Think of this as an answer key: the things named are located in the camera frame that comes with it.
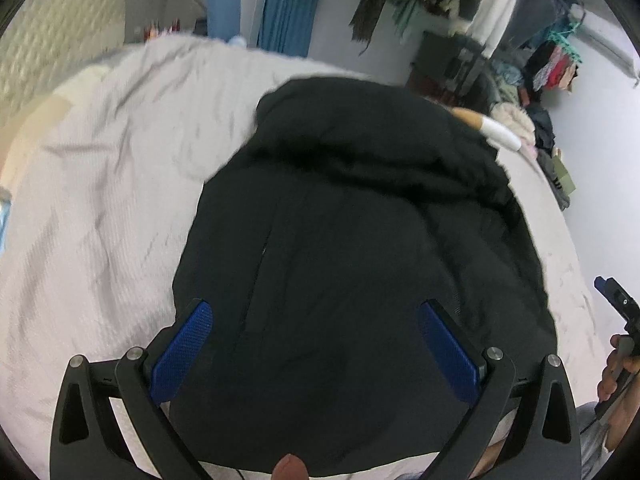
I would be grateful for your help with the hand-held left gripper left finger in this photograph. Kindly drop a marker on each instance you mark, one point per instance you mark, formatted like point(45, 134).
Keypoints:
point(182, 347)

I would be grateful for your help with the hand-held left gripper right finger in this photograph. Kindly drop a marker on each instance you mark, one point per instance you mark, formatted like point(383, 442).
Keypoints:
point(447, 355)

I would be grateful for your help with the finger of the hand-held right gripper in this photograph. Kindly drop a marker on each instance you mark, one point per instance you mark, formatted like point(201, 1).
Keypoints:
point(617, 300)

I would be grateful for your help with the black puffer jacket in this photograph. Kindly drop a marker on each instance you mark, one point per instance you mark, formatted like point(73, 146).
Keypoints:
point(350, 260)

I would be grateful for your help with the pile of clothes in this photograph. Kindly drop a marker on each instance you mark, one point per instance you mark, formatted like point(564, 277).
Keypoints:
point(530, 125)

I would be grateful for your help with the person's right hand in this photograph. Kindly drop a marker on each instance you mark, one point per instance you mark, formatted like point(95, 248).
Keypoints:
point(610, 380)

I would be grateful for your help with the person's left hand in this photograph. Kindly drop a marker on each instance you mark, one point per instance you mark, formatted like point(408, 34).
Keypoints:
point(291, 467)

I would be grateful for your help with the person's grey trouser legs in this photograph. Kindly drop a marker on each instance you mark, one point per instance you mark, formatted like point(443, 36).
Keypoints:
point(592, 440)

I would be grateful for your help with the grey bed blanket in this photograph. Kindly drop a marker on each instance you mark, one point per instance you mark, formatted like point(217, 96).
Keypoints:
point(100, 210)

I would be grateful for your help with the white and tan roll pillow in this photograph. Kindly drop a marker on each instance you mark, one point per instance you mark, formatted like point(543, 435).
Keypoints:
point(500, 132)

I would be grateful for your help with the light blue cloth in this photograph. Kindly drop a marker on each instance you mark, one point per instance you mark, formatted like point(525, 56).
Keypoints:
point(4, 215)

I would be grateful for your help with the small hanging laundry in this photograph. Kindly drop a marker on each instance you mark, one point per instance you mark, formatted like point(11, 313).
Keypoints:
point(550, 67)

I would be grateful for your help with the white air conditioner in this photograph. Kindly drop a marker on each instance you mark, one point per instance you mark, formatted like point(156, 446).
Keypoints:
point(610, 35)

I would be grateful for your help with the green clip hanger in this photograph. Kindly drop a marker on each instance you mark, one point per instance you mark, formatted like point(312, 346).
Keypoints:
point(567, 35)

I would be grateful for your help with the pink and cream pillow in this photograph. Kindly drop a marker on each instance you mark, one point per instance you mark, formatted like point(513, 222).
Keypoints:
point(55, 105)

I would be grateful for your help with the black suitcase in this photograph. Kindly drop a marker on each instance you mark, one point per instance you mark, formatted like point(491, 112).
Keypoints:
point(450, 65)

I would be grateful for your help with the white hoodie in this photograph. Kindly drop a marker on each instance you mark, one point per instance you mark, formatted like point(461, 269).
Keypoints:
point(500, 5)

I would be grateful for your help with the group of cosmetic bottles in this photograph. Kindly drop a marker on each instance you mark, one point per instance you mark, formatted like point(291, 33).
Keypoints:
point(160, 30)

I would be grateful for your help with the cream quilted headboard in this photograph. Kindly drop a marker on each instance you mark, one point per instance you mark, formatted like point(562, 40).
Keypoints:
point(60, 35)

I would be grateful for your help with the white wardrobe cabinet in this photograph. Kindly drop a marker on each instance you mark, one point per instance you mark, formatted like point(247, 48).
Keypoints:
point(252, 5)

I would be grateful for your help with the blue foam mat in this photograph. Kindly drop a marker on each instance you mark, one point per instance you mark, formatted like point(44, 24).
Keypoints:
point(225, 0)

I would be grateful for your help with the blue curtain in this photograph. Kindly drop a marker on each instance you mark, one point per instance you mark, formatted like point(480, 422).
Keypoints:
point(287, 5)

